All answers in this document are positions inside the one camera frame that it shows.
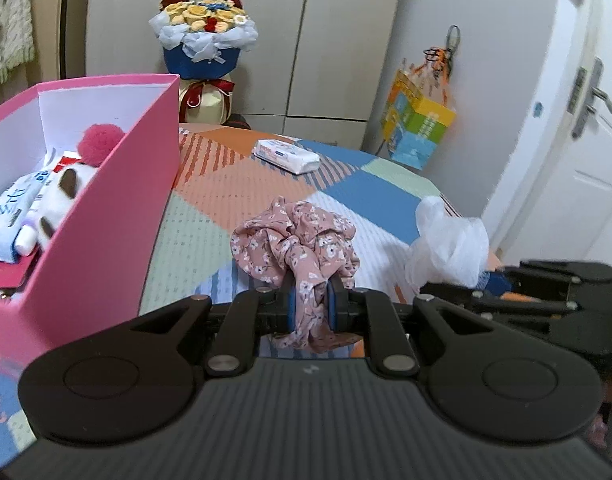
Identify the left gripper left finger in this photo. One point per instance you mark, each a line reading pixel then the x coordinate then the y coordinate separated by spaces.
pixel 276 312

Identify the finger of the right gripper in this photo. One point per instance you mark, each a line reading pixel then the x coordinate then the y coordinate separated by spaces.
pixel 520 298
pixel 514 278

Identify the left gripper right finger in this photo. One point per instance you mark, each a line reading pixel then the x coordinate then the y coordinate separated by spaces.
pixel 343 311

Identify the white plastic bag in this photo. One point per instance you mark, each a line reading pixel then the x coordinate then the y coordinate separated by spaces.
pixel 452 250

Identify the floral pink cloth scrunchie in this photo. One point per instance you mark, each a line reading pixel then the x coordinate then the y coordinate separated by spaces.
pixel 313 245

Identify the small white tissue pack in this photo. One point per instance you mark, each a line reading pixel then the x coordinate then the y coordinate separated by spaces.
pixel 287 156

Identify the white plush toy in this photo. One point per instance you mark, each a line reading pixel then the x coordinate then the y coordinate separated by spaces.
pixel 52 204

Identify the pink fluffy pompom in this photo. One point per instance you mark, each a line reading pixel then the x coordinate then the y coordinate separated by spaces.
pixel 97 143

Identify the red envelope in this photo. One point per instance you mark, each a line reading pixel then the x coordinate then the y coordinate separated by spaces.
pixel 14 275

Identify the blue white tissue pack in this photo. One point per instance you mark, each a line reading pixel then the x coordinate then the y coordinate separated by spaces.
pixel 17 204

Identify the white door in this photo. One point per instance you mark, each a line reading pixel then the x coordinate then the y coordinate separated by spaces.
pixel 568 213

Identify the patchwork tablecloth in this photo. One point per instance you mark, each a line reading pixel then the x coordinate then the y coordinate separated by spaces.
pixel 220 184

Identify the colourful paper gift bag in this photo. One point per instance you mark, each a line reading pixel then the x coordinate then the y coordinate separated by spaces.
pixel 418 111

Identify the pink cardboard box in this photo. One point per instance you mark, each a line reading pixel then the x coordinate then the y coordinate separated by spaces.
pixel 92 275

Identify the grey wardrobe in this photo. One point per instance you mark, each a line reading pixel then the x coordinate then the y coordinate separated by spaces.
pixel 303 68

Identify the flower bouquet blue wrap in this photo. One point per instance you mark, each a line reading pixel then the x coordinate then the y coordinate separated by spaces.
pixel 202 41

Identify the metal door handle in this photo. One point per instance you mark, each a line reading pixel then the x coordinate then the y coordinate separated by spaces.
pixel 592 93

